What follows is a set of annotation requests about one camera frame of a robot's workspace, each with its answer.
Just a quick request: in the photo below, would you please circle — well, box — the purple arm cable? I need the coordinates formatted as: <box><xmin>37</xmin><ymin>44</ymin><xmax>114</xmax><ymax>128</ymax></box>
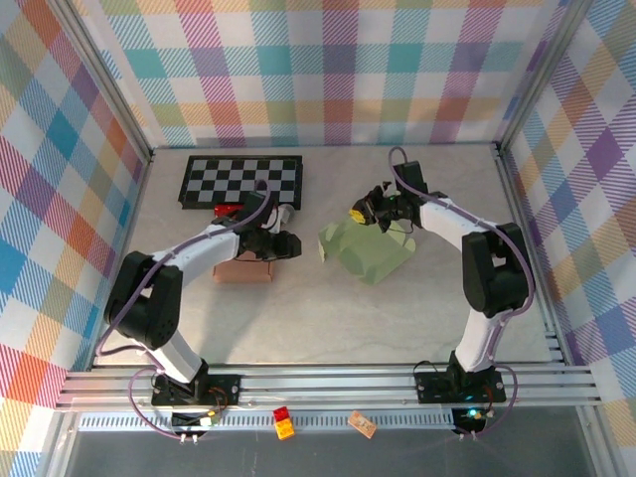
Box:
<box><xmin>388</xmin><ymin>146</ymin><xmax>536</xmax><ymax>441</ymax></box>
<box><xmin>96</xmin><ymin>178</ymin><xmax>273</xmax><ymax>441</ymax></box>

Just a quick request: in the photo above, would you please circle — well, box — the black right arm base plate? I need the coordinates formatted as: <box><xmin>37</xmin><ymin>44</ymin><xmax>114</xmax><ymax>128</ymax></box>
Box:
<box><xmin>414</xmin><ymin>370</ymin><xmax>507</xmax><ymax>404</ymax></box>

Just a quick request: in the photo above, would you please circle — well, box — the small orange wooden tag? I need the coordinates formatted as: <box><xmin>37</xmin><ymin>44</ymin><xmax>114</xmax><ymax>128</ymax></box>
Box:
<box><xmin>348</xmin><ymin>409</ymin><xmax>377</xmax><ymax>439</ymax></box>

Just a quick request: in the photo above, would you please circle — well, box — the green paper box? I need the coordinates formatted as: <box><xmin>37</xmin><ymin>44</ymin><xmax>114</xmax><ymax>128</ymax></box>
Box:
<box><xmin>317</xmin><ymin>216</ymin><xmax>417</xmax><ymax>288</ymax></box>

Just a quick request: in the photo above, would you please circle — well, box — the black and white chessboard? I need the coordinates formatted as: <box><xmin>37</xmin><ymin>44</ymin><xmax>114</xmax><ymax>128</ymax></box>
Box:
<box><xmin>177</xmin><ymin>154</ymin><xmax>304</xmax><ymax>211</ymax></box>

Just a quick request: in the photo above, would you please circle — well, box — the red and yellow toy brick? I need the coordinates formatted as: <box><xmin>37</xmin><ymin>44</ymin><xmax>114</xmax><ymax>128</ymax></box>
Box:
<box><xmin>272</xmin><ymin>405</ymin><xmax>295</xmax><ymax>441</ymax></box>

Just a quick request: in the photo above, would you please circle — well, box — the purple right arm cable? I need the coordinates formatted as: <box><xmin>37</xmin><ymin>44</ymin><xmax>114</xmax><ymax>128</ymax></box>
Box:
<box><xmin>388</xmin><ymin>146</ymin><xmax>536</xmax><ymax>441</ymax></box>

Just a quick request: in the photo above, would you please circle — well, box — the aluminium frame rail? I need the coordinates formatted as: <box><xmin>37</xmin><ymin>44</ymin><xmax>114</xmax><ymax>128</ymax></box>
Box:
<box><xmin>54</xmin><ymin>365</ymin><xmax>605</xmax><ymax>412</ymax></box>

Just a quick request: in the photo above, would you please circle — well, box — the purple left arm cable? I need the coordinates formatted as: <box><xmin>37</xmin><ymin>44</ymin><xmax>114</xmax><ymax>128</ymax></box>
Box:
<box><xmin>96</xmin><ymin>178</ymin><xmax>273</xmax><ymax>441</ymax></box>

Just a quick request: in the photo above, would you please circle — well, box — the aluminium corner post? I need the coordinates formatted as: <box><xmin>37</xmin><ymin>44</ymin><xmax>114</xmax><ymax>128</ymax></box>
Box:
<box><xmin>49</xmin><ymin>0</ymin><xmax>153</xmax><ymax>165</ymax></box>
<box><xmin>494</xmin><ymin>0</ymin><xmax>597</xmax><ymax>155</ymax></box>

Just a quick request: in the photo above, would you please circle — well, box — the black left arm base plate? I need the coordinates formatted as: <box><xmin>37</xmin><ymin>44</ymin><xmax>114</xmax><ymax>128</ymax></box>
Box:
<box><xmin>151</xmin><ymin>373</ymin><xmax>242</xmax><ymax>406</ymax></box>

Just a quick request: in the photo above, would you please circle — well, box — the slotted grey cable duct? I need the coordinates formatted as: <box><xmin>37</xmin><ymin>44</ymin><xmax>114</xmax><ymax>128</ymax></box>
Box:
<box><xmin>78</xmin><ymin>411</ymin><xmax>458</xmax><ymax>432</ymax></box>

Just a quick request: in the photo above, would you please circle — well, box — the aluminium side rail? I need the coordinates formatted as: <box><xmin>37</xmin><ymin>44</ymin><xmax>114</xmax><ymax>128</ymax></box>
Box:
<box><xmin>88</xmin><ymin>148</ymin><xmax>155</xmax><ymax>372</ymax></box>
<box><xmin>494</xmin><ymin>143</ymin><xmax>570</xmax><ymax>367</ymax></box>

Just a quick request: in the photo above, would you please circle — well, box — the pink paper box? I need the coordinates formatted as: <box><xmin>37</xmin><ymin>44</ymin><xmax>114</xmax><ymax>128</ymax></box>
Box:
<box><xmin>213</xmin><ymin>256</ymin><xmax>276</xmax><ymax>284</ymax></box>

